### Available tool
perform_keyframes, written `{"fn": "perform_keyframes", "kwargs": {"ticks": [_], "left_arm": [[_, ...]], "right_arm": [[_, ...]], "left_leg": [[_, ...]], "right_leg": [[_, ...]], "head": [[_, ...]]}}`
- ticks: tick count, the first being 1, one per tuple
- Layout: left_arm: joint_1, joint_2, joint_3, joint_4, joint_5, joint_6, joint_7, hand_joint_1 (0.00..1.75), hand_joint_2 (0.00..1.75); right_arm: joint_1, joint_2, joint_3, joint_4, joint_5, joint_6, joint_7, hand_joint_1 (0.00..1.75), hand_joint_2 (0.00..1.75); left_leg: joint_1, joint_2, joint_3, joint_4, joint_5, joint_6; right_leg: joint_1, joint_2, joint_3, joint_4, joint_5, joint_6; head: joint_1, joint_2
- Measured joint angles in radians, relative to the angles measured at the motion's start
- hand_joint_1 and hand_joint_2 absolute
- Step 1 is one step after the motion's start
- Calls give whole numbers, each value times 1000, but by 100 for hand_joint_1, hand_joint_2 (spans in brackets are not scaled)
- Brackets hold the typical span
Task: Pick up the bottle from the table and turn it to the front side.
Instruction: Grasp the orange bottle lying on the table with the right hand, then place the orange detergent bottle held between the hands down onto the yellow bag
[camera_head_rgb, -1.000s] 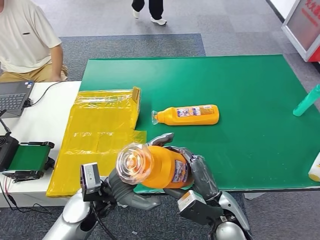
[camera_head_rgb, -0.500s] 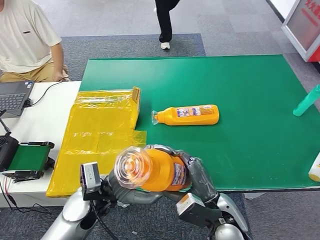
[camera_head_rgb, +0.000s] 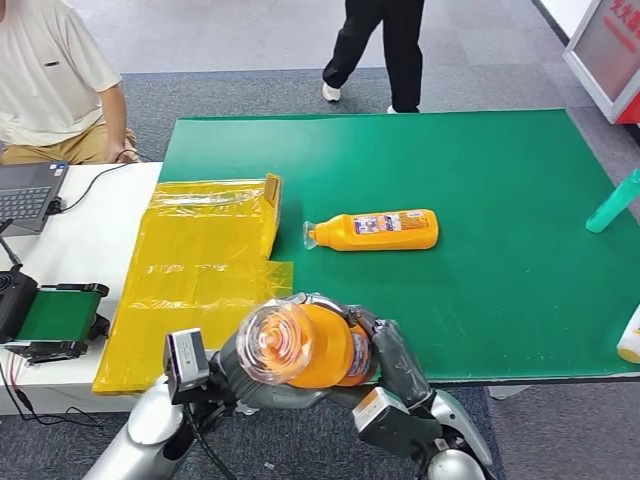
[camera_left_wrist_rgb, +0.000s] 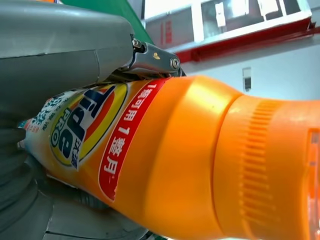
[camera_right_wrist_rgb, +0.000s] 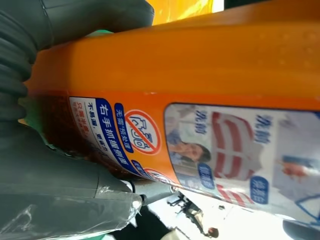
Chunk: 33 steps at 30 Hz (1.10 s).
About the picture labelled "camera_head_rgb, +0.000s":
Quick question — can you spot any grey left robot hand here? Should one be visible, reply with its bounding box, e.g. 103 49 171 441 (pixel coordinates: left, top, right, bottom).
217 293 353 412

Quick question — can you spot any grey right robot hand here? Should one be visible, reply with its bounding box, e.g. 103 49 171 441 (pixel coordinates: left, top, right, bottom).
345 305 433 409

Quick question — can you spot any orange bottle with clear cap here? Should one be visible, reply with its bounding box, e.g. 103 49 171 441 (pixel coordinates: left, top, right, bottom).
303 209 439 253
235 299 374 390

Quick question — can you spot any white and yellow bottle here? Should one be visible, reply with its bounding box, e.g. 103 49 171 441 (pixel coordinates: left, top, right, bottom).
616 304 640 365

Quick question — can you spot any teal plastic bottle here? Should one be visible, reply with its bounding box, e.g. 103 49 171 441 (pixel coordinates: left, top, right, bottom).
585 168 640 234

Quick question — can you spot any yellow plastic wrapped sheet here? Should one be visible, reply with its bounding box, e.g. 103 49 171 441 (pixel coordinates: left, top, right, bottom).
93 173 294 396

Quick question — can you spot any green table mat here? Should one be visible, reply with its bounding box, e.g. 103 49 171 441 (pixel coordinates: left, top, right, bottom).
158 109 640 388

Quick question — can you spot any walking person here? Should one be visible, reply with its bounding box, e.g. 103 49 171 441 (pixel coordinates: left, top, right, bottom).
322 0 426 115

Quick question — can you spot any small green conveyor belt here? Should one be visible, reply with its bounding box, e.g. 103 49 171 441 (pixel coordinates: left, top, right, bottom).
5 283 111 366

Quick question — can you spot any black box device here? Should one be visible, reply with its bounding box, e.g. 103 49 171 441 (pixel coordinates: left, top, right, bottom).
0 264 39 344

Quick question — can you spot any grey laptop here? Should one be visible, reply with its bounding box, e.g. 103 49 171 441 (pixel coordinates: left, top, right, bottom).
0 161 70 238

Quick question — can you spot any white red sign stand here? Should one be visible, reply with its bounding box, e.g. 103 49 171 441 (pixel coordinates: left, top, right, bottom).
562 0 640 126

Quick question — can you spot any seated person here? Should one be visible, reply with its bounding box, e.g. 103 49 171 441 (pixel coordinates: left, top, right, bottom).
0 0 138 166

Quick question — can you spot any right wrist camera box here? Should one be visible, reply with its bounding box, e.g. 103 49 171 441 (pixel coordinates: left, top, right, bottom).
352 387 444 458

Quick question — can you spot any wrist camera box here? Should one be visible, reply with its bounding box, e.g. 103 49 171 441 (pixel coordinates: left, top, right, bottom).
352 387 444 458
162 328 211 405

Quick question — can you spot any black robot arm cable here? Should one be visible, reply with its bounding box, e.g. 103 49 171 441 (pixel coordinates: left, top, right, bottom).
182 404 238 480

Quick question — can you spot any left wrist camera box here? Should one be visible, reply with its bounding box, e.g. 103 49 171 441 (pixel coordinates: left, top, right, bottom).
162 328 211 405

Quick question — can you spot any black laptop cable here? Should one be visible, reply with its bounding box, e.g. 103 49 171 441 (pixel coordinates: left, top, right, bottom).
47 148 151 215

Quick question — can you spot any black and red wire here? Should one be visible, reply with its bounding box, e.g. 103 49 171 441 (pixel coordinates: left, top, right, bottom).
0 357 103 429

